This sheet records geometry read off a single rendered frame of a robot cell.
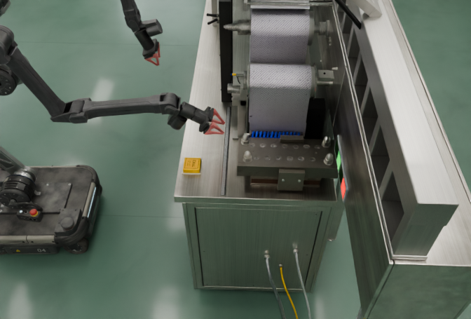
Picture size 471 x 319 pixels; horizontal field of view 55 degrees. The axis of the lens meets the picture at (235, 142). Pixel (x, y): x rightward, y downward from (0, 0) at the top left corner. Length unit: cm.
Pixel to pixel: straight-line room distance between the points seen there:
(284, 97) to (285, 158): 24
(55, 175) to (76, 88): 118
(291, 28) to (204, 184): 73
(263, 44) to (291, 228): 79
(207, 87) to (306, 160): 76
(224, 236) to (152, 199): 103
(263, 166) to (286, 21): 59
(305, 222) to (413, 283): 86
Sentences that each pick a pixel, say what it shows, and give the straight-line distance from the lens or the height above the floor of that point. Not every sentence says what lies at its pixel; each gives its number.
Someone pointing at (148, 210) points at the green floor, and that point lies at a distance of 296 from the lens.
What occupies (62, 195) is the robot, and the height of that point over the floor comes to 26.
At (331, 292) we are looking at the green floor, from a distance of 268.
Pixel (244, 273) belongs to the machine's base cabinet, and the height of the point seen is 28.
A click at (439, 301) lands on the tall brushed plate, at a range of 132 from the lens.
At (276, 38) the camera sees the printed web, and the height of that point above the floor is 133.
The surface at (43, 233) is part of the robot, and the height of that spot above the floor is 24.
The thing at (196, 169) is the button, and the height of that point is 92.
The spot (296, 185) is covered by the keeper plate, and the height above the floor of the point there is 94.
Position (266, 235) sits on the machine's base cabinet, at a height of 63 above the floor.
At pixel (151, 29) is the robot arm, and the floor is 123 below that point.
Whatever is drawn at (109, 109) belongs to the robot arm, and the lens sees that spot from 187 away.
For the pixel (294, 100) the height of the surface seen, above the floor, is 120.
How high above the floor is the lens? 236
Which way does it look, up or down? 46 degrees down
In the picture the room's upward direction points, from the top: straight up
